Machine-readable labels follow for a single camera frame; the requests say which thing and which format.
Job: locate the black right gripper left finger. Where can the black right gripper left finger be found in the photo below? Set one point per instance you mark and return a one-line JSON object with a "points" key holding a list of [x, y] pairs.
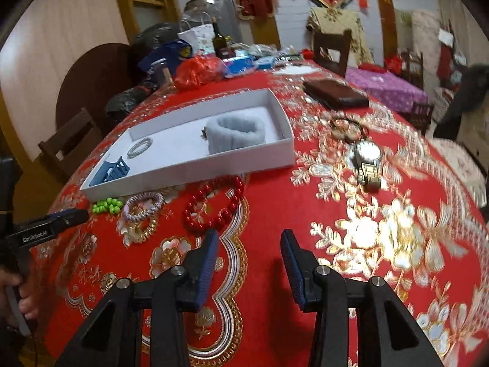
{"points": [[112, 334]]}

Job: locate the blue velvet jewelry stand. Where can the blue velvet jewelry stand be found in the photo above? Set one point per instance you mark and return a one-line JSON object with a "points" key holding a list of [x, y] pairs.
{"points": [[110, 171]]}

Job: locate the grey plush watch pillow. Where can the grey plush watch pillow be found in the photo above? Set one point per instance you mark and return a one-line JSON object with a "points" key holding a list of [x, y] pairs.
{"points": [[230, 132]]}

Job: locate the person's left hand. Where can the person's left hand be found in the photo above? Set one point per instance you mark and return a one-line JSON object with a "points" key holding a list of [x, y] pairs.
{"points": [[27, 288]]}

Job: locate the dark wooden chair left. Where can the dark wooden chair left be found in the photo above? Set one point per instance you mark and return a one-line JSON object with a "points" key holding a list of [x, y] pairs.
{"points": [[68, 148]]}

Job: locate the dark wooden chair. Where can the dark wooden chair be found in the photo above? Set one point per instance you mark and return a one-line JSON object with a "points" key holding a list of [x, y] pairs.
{"points": [[68, 148], [331, 51]]}

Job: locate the red floral tablecloth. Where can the red floral tablecloth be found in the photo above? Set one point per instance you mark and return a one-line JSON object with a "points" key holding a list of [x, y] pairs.
{"points": [[421, 232]]}

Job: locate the black plastic bag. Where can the black plastic bag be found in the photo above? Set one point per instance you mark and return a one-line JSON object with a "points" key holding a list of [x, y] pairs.
{"points": [[121, 105]]}

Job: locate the gold silver wristwatch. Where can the gold silver wristwatch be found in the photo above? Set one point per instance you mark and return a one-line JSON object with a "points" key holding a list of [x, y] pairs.
{"points": [[367, 158]]}

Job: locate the clear glass jar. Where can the clear glass jar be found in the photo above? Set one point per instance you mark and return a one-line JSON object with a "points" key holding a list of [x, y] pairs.
{"points": [[159, 72]]}

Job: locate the red plastic bag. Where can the red plastic bag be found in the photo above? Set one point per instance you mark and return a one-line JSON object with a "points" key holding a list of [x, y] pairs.
{"points": [[198, 71]]}

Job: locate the blue tote bag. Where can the blue tote bag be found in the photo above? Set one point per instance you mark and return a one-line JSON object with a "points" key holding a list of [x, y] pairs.
{"points": [[174, 53]]}

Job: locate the white shallow cardboard tray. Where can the white shallow cardboard tray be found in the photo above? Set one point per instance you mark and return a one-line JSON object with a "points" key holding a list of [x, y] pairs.
{"points": [[171, 149]]}

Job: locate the purple covered side table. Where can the purple covered side table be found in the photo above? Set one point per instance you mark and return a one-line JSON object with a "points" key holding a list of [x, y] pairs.
{"points": [[394, 92]]}

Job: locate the dark brown leather wallet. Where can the dark brown leather wallet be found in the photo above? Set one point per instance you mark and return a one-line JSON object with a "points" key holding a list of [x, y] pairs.
{"points": [[334, 95]]}

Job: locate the chair with black jacket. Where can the chair with black jacket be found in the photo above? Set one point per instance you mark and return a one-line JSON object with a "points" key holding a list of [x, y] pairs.
{"points": [[469, 97]]}

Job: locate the white paper gift bag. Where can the white paper gift bag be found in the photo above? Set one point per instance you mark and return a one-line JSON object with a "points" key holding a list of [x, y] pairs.
{"points": [[200, 39]]}

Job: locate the blue plastic package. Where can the blue plastic package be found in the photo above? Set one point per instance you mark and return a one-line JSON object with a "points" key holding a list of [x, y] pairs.
{"points": [[239, 66]]}

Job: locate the dark wine bottle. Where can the dark wine bottle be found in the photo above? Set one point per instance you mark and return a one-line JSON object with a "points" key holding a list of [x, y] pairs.
{"points": [[219, 42]]}

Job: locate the dark wooden chair far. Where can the dark wooden chair far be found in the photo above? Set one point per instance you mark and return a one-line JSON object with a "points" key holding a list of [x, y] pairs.
{"points": [[331, 51]]}

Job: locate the floral cloth on wall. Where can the floral cloth on wall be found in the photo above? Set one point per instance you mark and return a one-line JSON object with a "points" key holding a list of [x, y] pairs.
{"points": [[336, 21]]}

